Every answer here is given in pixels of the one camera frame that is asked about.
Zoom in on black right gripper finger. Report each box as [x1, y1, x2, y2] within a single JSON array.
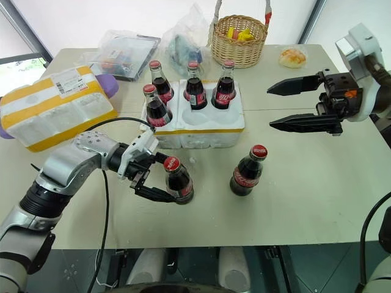
[[266, 74, 326, 98], [268, 112, 343, 137]]

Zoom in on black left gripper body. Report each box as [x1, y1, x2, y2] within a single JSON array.
[[124, 151, 157, 190]]

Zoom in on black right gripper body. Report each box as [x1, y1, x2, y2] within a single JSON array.
[[315, 69, 365, 123]]

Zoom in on cola glass bottle red cap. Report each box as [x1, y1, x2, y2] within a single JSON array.
[[184, 60, 209, 111], [148, 60, 175, 104], [229, 144, 269, 197], [163, 156, 195, 206], [211, 59, 239, 110], [142, 84, 174, 128]]

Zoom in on white foam bottle crate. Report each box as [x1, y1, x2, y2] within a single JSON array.
[[140, 78, 246, 150]]

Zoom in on yellow taped white foam box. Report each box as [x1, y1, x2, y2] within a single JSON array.
[[0, 65, 119, 153]]

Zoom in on round bread bun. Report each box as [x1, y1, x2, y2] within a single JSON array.
[[278, 47, 307, 68]]

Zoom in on woven wicker basket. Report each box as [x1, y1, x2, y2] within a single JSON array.
[[209, 0, 273, 70]]

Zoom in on white rounded shape under table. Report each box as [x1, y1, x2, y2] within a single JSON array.
[[217, 247, 252, 291], [126, 248, 167, 286]]

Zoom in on purple plastic object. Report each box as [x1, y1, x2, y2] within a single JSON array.
[[0, 74, 120, 140]]

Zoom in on black flat case in plastic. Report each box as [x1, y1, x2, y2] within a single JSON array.
[[88, 29, 162, 83]]

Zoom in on crumpled clear plastic bag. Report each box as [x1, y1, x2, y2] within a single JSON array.
[[161, 2, 212, 73]]

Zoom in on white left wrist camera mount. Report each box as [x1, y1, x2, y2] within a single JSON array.
[[117, 128, 160, 181]]

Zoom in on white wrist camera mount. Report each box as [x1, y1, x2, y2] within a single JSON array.
[[334, 23, 384, 123], [117, 128, 160, 181]]

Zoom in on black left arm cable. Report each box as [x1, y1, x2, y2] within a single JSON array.
[[87, 117, 155, 286]]

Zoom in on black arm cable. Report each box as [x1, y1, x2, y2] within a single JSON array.
[[359, 191, 391, 288], [87, 117, 155, 286]]

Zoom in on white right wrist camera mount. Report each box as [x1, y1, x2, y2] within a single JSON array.
[[334, 23, 384, 123]]

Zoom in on dark window frame bar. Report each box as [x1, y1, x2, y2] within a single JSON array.
[[0, 0, 54, 65], [298, 0, 327, 45]]

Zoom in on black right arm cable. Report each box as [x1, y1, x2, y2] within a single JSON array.
[[359, 191, 391, 288]]

